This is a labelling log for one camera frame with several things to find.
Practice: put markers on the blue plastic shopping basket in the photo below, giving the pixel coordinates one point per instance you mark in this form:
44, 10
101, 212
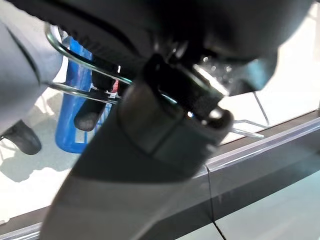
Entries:
67, 112

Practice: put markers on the small water bottle red cap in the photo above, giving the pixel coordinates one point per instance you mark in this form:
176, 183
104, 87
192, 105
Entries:
116, 86

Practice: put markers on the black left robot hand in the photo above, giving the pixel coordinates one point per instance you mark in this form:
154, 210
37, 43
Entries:
150, 175

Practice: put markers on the black plinth shelf board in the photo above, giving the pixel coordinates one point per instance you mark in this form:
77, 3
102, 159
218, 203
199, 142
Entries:
250, 175

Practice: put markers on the grey left robot leg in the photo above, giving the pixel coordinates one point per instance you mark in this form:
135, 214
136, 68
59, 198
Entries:
20, 62

